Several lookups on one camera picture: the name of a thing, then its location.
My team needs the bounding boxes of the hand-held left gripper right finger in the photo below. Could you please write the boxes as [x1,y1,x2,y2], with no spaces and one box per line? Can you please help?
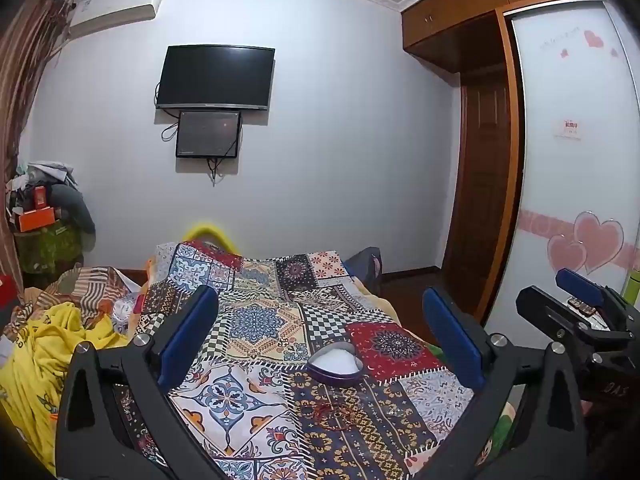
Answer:
[400,286,588,480]

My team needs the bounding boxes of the white air conditioner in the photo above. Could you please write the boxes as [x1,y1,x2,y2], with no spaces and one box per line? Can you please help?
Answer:
[67,0,166,41]

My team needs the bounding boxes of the patterned patchwork blanket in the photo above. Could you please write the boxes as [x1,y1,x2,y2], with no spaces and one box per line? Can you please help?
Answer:
[115,240,501,480]

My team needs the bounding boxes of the orange striped blanket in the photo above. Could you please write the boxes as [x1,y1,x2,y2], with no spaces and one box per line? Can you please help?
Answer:
[25,265,147,337]

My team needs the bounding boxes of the pink heart stickers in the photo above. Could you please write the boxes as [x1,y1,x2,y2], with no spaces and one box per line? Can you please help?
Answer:
[546,211,627,275]

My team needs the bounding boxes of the white sliding wardrobe door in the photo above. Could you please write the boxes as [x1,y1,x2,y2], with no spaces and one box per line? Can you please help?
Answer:
[486,0,640,342]

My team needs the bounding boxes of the green patterned bag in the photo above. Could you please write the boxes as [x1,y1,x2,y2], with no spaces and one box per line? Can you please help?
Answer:
[15,224,84,275]

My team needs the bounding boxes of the black wall television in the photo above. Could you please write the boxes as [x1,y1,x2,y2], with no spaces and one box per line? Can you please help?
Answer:
[155,45,276,111]

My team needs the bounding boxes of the dark blue bag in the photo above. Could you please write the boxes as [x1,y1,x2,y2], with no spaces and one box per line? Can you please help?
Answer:
[344,246,384,297]

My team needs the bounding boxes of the small black wall monitor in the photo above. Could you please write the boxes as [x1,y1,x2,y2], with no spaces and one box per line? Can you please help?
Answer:
[175,110,244,159]

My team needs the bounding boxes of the orange box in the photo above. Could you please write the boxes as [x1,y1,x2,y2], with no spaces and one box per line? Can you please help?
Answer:
[13,209,57,234]

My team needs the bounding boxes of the purple heart-shaped jewelry box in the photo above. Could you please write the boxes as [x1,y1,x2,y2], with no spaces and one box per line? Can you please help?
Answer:
[306,343,362,387]

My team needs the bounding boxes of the wooden overhead cabinet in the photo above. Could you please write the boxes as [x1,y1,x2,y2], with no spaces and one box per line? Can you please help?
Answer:
[400,0,609,77]

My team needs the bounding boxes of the yellow cloth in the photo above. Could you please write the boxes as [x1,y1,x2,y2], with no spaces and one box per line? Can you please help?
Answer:
[0,302,132,476]

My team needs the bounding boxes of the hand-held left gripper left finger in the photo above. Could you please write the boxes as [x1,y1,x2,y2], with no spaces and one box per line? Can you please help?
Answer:
[55,285,236,480]

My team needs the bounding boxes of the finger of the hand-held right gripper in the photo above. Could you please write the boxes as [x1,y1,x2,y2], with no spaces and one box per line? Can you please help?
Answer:
[516,286,633,346]
[556,268,640,318]

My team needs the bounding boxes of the brown wooden door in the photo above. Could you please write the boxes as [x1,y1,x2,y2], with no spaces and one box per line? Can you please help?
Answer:
[442,82,512,307]

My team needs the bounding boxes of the yellow plastic hoop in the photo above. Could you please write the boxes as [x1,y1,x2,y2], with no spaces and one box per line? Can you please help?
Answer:
[181,219,239,254]

